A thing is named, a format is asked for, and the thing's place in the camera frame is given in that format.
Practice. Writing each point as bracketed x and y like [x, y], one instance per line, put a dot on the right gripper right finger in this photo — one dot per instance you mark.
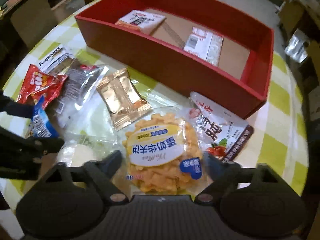
[223, 175]

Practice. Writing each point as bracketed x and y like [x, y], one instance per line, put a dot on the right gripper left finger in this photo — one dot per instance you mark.
[101, 173]

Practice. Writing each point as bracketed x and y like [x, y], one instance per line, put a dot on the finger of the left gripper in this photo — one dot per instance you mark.
[15, 148]
[14, 108]

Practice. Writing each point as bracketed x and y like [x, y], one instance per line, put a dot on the red snack bag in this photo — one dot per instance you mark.
[36, 84]

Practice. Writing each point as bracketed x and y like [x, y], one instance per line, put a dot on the blue snack pack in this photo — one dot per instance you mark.
[40, 126]

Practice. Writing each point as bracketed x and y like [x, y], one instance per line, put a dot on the white rice cake bag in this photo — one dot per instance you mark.
[89, 136]

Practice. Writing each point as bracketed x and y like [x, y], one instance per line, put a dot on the white duck gizzard pouch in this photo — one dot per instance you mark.
[223, 134]

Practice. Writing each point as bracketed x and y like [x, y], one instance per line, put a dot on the white Kaprons wafer pack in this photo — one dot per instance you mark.
[56, 61]

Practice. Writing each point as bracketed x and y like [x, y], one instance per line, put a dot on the dark clear snack bag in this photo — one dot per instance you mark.
[81, 83]

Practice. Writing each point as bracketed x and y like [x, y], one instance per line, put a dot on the yellow waffle snack bag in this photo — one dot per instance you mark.
[163, 154]

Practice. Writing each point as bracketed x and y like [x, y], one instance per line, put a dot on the gold foil snack pack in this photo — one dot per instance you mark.
[123, 101]

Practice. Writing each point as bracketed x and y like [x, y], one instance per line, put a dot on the brown cardboard liner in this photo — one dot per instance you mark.
[175, 30]

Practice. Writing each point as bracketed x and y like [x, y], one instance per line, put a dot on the red cardboard box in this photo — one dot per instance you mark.
[176, 68]

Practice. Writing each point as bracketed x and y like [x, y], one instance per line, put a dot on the white barcode snack pack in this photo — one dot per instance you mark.
[204, 45]

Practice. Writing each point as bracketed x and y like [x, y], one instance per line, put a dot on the silver foil bag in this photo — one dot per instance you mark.
[296, 48]

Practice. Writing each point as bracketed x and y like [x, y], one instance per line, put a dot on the white orange snack pack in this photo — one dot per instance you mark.
[141, 21]

